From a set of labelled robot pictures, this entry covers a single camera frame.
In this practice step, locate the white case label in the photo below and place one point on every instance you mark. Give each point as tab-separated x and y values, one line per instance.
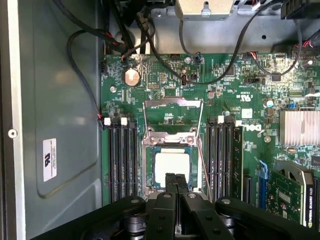
49	160

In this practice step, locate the silver capacitor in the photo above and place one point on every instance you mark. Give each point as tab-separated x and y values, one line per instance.
269	104

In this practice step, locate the short black expansion slot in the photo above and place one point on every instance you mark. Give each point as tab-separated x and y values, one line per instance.
248	188

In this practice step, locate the grey metal PC case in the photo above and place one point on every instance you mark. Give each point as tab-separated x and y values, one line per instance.
62	100

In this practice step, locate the green motherboard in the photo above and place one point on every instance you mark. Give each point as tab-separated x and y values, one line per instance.
220	100

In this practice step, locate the blue expansion slot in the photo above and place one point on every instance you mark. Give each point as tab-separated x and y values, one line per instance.
262	185

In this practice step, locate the thin metal locking lever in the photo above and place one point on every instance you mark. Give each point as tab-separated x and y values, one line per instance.
205	172

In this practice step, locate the green graphics card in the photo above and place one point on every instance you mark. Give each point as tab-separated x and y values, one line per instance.
287	195

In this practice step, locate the silver finned heat sink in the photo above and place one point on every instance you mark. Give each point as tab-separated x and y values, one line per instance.
300	127

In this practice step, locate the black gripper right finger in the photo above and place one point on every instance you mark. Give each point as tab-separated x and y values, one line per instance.
200	217

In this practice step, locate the silver coin battery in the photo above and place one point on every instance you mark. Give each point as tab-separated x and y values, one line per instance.
132	77

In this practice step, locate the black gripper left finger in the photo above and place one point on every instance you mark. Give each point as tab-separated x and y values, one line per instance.
160	215

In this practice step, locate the metal socket cover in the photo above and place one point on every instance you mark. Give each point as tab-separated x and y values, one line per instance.
172	100

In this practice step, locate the beige metal bracket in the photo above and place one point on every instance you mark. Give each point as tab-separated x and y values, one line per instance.
203	8

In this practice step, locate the white motherboard sticker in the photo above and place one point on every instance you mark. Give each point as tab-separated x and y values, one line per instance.
247	113

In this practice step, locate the black drive housing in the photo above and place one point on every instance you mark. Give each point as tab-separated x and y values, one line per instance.
300	8

